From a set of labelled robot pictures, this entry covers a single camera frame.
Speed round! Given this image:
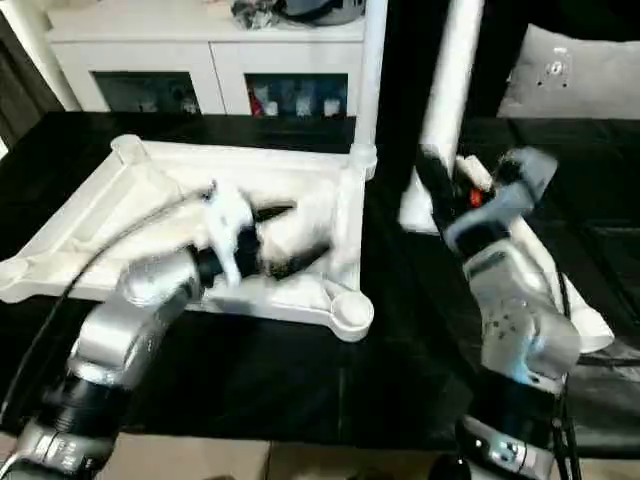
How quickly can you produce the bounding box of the white plastic table leg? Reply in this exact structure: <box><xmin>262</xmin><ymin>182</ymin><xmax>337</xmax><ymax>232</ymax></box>
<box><xmin>467</xmin><ymin>153</ymin><xmax>615</xmax><ymax>355</ymax></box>
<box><xmin>457</xmin><ymin>154</ymin><xmax>581</xmax><ymax>321</ymax></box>
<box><xmin>348</xmin><ymin>0</ymin><xmax>390</xmax><ymax>171</ymax></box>
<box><xmin>397</xmin><ymin>0</ymin><xmax>485</xmax><ymax>235</ymax></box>

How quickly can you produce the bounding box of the white plastic table top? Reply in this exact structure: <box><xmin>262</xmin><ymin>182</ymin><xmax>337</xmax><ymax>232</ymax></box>
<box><xmin>0</xmin><ymin>133</ymin><xmax>379</xmax><ymax>344</ymax></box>

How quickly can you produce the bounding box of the black work mat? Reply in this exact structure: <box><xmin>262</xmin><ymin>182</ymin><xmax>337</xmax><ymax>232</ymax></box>
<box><xmin>0</xmin><ymin>110</ymin><xmax>640</xmax><ymax>451</ymax></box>

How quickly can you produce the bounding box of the black furniture with yellow label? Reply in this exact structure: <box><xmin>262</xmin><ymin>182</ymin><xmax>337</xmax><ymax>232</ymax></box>
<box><xmin>382</xmin><ymin>0</ymin><xmax>531</xmax><ymax>120</ymax></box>

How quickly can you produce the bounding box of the grey cushion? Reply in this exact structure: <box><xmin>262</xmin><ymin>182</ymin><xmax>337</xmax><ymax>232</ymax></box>
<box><xmin>497</xmin><ymin>23</ymin><xmax>640</xmax><ymax>120</ymax></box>

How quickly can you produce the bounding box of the white glass-door cabinet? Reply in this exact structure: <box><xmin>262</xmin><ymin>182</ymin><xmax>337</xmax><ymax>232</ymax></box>
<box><xmin>47</xmin><ymin>7</ymin><xmax>369</xmax><ymax>120</ymax></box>

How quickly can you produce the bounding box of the grey curtain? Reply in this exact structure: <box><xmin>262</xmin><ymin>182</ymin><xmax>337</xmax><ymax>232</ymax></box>
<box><xmin>0</xmin><ymin>14</ymin><xmax>67</xmax><ymax>144</ymax></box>

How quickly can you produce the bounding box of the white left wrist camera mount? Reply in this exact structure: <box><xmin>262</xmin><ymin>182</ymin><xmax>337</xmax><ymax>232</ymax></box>
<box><xmin>201</xmin><ymin>179</ymin><xmax>257</xmax><ymax>292</ymax></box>

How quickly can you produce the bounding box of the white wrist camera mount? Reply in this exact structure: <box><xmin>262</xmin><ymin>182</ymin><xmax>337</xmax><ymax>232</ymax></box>
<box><xmin>443</xmin><ymin>147</ymin><xmax>560</xmax><ymax>252</ymax></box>
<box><xmin>201</xmin><ymin>179</ymin><xmax>257</xmax><ymax>292</ymax></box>

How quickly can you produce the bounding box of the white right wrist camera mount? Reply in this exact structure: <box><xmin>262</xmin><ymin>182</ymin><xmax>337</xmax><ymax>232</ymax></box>
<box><xmin>443</xmin><ymin>147</ymin><xmax>560</xmax><ymax>252</ymax></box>

